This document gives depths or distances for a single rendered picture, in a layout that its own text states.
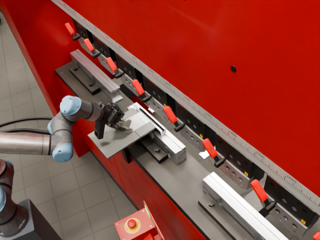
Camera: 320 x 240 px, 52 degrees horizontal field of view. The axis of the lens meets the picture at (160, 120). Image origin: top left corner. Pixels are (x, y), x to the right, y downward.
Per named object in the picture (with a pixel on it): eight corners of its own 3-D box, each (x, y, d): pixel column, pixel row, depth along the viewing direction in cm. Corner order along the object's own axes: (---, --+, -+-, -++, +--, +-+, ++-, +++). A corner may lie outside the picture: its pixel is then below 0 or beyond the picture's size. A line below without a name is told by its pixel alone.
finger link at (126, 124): (139, 124, 147) (123, 117, 142) (132, 135, 149) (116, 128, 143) (137, 121, 150) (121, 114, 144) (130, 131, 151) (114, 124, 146)
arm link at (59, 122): (45, 140, 127) (62, 123, 123) (45, 120, 135) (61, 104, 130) (63, 147, 132) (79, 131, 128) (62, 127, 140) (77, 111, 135)
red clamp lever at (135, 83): (131, 81, 125) (145, 103, 125) (139, 76, 127) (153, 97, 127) (130, 82, 127) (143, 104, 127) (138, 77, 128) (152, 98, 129)
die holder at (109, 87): (74, 65, 211) (69, 52, 204) (82, 60, 213) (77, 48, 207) (114, 104, 182) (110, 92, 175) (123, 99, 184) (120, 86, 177)
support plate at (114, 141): (88, 136, 153) (87, 135, 152) (134, 108, 162) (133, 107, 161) (107, 159, 142) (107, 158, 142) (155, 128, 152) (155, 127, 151)
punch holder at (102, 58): (99, 62, 160) (90, 33, 148) (114, 55, 163) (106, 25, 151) (115, 76, 151) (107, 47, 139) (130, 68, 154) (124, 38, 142)
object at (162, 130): (136, 113, 163) (135, 108, 160) (141, 110, 164) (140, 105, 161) (161, 135, 151) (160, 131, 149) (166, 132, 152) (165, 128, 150)
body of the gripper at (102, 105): (126, 114, 142) (106, 108, 133) (115, 130, 144) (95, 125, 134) (117, 105, 146) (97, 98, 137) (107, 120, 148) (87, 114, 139)
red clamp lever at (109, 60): (105, 58, 137) (117, 78, 137) (113, 54, 138) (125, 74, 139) (104, 60, 139) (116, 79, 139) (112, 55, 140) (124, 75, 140)
